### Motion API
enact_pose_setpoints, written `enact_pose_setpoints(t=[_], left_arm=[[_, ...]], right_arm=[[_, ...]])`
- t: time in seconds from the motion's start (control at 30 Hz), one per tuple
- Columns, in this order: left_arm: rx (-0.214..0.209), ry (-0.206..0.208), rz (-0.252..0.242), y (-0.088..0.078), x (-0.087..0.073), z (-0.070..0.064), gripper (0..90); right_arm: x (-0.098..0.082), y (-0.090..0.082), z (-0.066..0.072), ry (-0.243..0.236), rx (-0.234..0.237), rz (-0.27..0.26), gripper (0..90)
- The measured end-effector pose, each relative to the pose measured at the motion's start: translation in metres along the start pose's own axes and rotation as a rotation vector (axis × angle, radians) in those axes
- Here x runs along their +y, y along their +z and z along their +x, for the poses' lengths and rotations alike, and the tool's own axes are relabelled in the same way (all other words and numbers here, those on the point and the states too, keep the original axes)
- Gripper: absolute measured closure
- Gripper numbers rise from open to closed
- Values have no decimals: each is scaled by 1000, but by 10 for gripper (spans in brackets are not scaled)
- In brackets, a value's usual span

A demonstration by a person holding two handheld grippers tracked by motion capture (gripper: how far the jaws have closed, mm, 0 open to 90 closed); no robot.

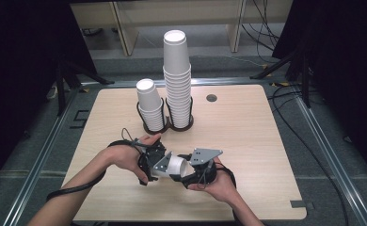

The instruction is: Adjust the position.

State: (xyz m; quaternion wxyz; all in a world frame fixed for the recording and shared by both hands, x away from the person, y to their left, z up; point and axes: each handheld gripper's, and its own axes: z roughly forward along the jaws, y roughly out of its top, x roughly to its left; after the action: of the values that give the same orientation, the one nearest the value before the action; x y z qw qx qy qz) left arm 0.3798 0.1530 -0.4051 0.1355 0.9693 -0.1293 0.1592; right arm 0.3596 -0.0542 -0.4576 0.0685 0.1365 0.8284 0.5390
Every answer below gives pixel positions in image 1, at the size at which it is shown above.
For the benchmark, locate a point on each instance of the person's right hand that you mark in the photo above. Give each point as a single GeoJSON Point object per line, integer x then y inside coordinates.
{"type": "Point", "coordinates": [222, 186]}

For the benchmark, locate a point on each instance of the black metal stand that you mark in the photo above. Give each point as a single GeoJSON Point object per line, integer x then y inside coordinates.
{"type": "Point", "coordinates": [60, 88]}
{"type": "Point", "coordinates": [304, 78]}

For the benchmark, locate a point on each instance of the light wooden desk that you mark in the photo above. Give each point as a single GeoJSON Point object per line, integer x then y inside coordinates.
{"type": "Point", "coordinates": [178, 12]}

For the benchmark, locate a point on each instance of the person's left hand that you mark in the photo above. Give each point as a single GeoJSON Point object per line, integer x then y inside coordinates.
{"type": "Point", "coordinates": [123, 157]}

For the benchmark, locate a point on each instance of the metal floor rail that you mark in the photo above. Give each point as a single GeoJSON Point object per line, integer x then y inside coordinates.
{"type": "Point", "coordinates": [40, 160]}
{"type": "Point", "coordinates": [335, 163]}

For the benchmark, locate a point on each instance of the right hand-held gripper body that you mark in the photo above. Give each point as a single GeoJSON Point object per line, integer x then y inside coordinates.
{"type": "Point", "coordinates": [203, 172]}

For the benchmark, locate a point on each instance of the tall stack of white cups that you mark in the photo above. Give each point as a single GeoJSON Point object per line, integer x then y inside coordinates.
{"type": "Point", "coordinates": [177, 84]}

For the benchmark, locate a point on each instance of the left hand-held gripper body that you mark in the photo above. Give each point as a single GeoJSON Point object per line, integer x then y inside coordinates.
{"type": "Point", "coordinates": [151, 157]}

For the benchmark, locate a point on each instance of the short stack of white cups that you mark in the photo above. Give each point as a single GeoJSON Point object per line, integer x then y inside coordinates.
{"type": "Point", "coordinates": [149, 100]}

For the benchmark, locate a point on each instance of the single white paper cup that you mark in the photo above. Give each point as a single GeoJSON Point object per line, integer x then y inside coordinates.
{"type": "Point", "coordinates": [176, 166]}

